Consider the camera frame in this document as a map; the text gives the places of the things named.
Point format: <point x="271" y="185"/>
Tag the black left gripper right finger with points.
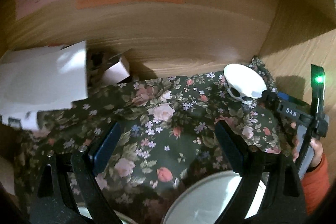
<point x="233" y="146"/>

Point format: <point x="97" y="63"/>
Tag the orange right sleeve forearm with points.
<point x="316" y="185"/>

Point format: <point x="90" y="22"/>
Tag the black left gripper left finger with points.
<point x="102" y="149"/>

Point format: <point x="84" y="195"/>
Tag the white paper sheets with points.
<point x="41" y="79"/>

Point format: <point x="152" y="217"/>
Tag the small white box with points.
<point x="117" y="70"/>

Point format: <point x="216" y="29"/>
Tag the dark floral tablecloth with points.
<point x="167" y="144"/>

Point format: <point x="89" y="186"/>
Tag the white bowl black dots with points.
<point x="243" y="83"/>

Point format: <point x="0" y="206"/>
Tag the right hand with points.
<point x="315" y="149"/>

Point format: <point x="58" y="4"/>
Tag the mint green plate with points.
<point x="204" y="201"/>

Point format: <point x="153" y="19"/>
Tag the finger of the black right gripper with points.
<point x="272" y="101"/>

